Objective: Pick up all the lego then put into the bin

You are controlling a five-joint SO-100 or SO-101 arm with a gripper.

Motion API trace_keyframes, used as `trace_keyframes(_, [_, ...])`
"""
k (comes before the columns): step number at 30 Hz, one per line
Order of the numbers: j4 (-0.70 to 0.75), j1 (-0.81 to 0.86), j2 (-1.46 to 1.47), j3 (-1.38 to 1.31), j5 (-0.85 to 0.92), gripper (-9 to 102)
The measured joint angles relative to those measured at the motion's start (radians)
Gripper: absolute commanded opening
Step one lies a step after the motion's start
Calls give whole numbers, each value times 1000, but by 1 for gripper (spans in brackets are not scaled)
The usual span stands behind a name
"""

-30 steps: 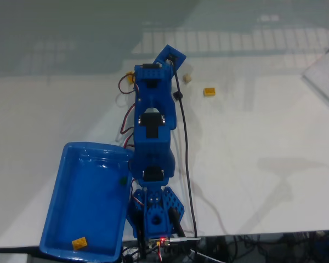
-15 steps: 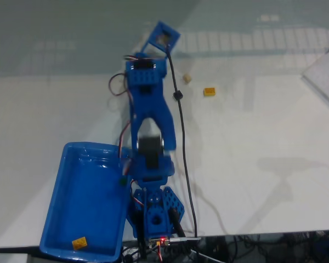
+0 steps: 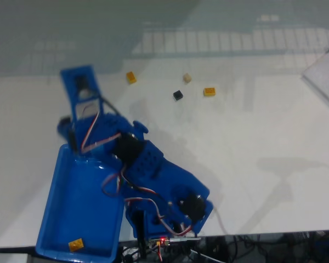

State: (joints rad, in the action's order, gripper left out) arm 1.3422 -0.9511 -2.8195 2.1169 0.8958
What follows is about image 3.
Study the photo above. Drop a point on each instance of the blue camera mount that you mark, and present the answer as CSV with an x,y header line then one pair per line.
x,y
68,79

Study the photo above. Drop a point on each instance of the blue plastic bin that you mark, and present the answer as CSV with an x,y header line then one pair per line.
x,y
76,205

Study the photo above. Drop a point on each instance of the white flat panel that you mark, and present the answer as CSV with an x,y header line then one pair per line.
x,y
326,74

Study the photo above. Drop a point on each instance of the black lego brick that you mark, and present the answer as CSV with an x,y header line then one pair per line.
x,y
178,95

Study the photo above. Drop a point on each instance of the yellow lego brick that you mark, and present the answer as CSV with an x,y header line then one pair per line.
x,y
131,77
76,245
209,92

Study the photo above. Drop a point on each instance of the beige lego brick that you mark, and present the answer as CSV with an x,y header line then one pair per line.
x,y
187,78

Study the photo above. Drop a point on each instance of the black clamp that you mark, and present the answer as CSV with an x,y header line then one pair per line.
x,y
141,230

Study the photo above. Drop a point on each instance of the controller board with red light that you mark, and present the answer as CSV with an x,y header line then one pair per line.
x,y
161,241

